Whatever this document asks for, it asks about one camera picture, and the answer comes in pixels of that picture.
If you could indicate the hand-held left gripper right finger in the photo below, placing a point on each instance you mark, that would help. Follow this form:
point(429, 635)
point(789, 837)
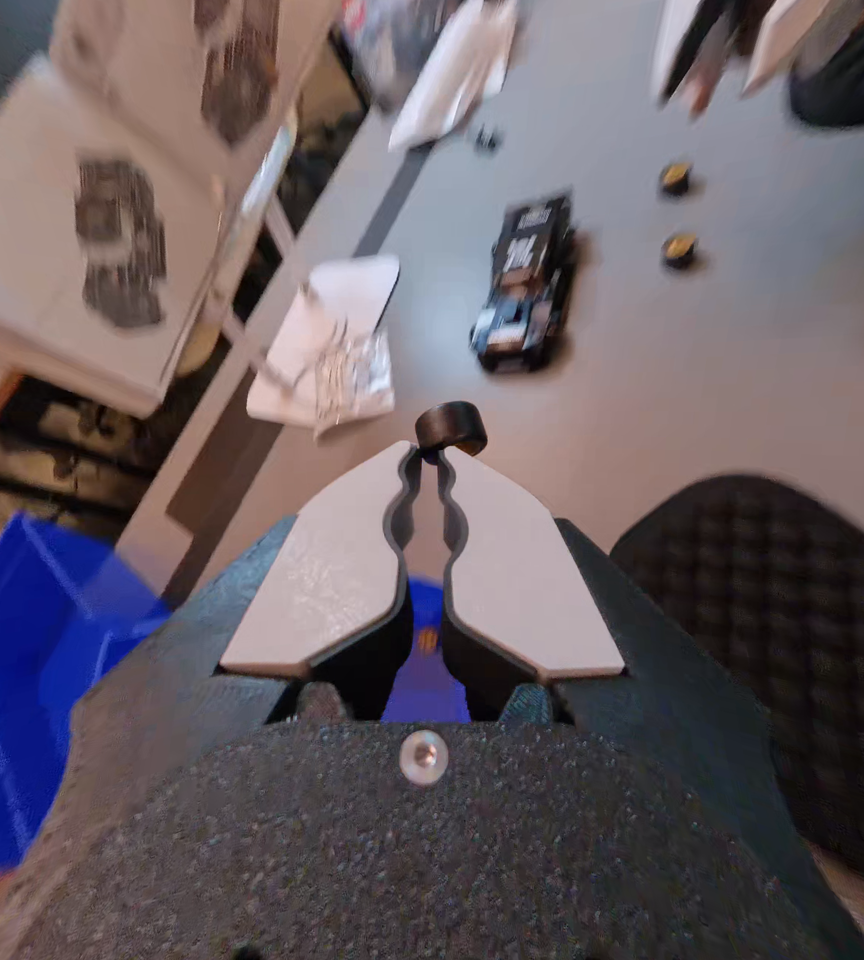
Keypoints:
point(530, 593)

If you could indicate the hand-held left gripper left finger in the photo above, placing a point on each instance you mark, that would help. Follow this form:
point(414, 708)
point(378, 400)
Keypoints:
point(319, 593)

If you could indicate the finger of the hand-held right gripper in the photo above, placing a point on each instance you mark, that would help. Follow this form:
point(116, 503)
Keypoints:
point(677, 45)
point(792, 38)

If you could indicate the black lego wheel gold hub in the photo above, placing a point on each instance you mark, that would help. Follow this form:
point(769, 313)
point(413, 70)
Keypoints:
point(680, 251)
point(675, 179)

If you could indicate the black lego tire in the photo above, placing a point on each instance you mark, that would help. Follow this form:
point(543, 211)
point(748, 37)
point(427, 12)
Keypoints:
point(435, 425)

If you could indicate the black lego car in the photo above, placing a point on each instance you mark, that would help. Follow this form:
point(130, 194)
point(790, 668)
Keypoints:
point(525, 285)

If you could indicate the blue storage bin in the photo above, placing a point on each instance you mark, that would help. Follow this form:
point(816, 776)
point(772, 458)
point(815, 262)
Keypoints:
point(42, 675)

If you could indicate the lego instruction booklet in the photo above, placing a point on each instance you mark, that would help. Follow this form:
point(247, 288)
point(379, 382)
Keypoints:
point(87, 180)

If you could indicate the small black lego piece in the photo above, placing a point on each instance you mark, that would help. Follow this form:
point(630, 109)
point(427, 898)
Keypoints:
point(486, 140)

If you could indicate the white sticker sheet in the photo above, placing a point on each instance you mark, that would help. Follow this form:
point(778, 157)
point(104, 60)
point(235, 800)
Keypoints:
point(354, 383)

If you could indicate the clear plastic parts bag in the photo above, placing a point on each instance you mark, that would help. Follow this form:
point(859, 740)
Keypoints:
point(455, 75)

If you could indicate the black dimpled wrist rest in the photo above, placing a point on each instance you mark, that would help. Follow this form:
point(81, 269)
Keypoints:
point(777, 660)

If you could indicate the white booklet stand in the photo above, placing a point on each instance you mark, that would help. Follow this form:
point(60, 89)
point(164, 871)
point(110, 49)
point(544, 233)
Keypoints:
point(334, 300)

